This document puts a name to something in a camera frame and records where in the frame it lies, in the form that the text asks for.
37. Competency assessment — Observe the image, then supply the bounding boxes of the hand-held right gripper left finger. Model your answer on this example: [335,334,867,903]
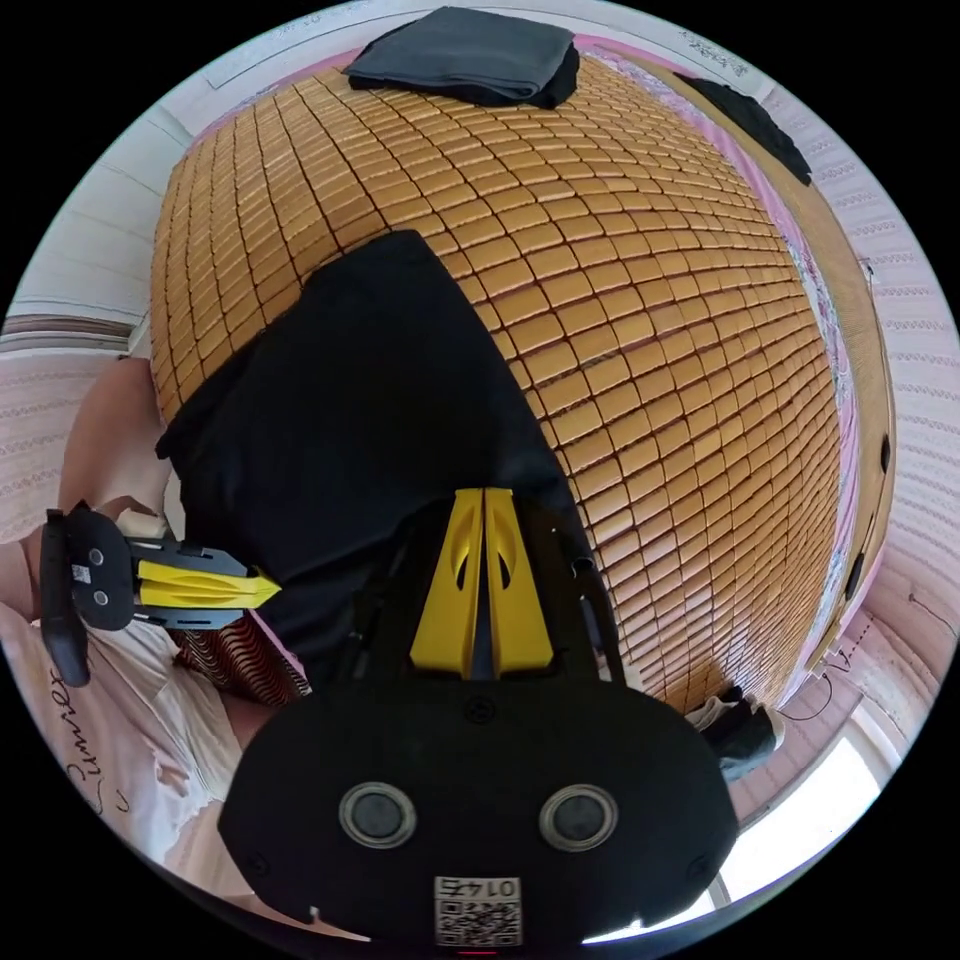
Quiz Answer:
[409,488,487,681]

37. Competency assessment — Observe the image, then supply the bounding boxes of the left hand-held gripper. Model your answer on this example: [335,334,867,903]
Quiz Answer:
[62,506,283,633]

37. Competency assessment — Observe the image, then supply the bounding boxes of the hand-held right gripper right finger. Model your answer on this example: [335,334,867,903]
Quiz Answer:
[484,488,557,678]

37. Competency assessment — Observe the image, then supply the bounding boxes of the black long-sleeve shirt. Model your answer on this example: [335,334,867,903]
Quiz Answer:
[155,228,625,688]

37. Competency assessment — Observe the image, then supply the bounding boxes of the person's left forearm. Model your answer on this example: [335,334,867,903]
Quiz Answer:
[58,358,183,520]

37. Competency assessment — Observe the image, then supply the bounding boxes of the person's left hand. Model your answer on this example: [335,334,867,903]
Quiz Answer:
[91,494,171,541]

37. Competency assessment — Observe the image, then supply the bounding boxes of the person's body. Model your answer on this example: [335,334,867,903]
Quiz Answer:
[0,539,316,928]

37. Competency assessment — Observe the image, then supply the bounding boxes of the bed with woven mat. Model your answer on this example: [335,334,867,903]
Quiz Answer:
[146,29,901,715]

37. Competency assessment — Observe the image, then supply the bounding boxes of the window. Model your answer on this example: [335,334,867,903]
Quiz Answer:
[716,719,905,948]

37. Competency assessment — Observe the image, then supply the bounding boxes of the black garment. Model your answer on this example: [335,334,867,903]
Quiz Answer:
[673,71,816,189]

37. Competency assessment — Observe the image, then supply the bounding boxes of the pile of clothes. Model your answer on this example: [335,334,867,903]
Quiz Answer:
[342,5,583,112]

